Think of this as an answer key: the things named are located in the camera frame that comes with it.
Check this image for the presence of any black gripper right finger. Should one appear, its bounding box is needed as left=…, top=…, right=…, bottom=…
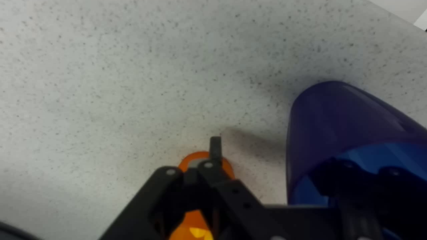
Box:
left=311, top=158, right=427, bottom=240

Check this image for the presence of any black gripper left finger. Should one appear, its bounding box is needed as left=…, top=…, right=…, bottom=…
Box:
left=101, top=136, right=267, bottom=240

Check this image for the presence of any blue plastic cup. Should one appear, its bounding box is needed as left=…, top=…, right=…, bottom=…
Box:
left=287, top=81, right=427, bottom=209

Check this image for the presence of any orange plastic cup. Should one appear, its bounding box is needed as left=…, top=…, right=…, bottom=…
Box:
left=170, top=152, right=235, bottom=240

